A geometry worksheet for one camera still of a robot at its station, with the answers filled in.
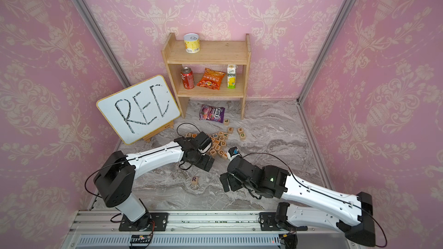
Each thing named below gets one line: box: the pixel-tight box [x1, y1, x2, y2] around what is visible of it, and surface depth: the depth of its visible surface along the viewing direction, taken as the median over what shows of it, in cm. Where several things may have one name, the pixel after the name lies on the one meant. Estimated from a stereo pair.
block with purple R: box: [190, 175, 199, 186], surface depth 85 cm
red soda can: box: [180, 66, 195, 90], surface depth 93 cm
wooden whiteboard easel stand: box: [142, 120, 175, 143], surface depth 102 cm
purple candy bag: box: [199, 104, 226, 124], surface depth 111 cm
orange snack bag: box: [196, 67, 227, 91], surface depth 99 cm
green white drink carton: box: [226, 63, 239, 90], surface depth 92 cm
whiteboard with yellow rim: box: [96, 74, 182, 146], surface depth 94 cm
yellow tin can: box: [183, 32, 201, 54], surface depth 82 cm
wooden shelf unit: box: [196, 33, 252, 120], surface depth 87 cm
